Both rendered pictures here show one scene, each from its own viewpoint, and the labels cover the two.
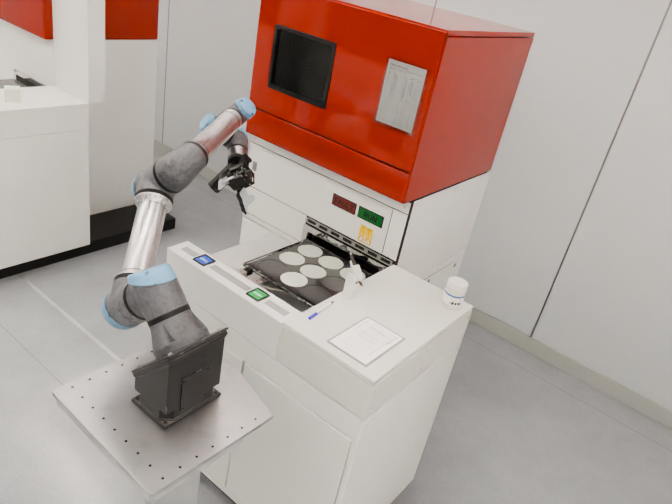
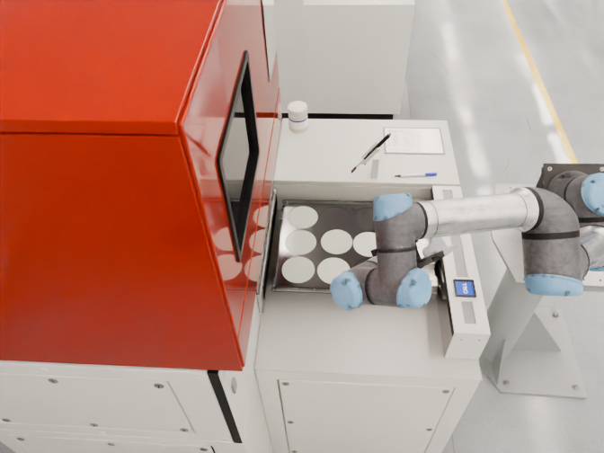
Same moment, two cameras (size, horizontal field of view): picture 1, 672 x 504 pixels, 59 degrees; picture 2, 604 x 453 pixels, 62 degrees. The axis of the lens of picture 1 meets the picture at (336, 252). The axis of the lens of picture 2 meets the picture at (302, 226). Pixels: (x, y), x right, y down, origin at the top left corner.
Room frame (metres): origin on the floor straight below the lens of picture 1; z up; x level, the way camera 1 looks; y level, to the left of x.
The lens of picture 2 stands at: (2.48, 0.93, 2.14)
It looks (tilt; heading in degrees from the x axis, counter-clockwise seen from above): 49 degrees down; 243
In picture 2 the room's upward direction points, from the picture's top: 3 degrees counter-clockwise
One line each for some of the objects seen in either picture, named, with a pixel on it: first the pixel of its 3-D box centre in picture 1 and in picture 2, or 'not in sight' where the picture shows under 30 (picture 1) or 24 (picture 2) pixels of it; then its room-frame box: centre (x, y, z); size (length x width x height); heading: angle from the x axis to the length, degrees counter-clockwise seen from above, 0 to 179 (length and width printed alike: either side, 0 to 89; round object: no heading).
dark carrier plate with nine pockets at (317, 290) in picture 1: (313, 271); (334, 244); (1.93, 0.07, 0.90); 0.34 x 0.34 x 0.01; 57
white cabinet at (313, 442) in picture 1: (290, 393); (359, 306); (1.80, 0.06, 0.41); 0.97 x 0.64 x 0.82; 57
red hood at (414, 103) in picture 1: (386, 83); (77, 116); (2.48, -0.06, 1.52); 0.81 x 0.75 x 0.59; 57
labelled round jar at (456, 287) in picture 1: (454, 293); (297, 117); (1.78, -0.43, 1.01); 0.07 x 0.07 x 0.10
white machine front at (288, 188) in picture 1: (317, 209); (253, 266); (2.22, 0.11, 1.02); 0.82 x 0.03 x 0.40; 57
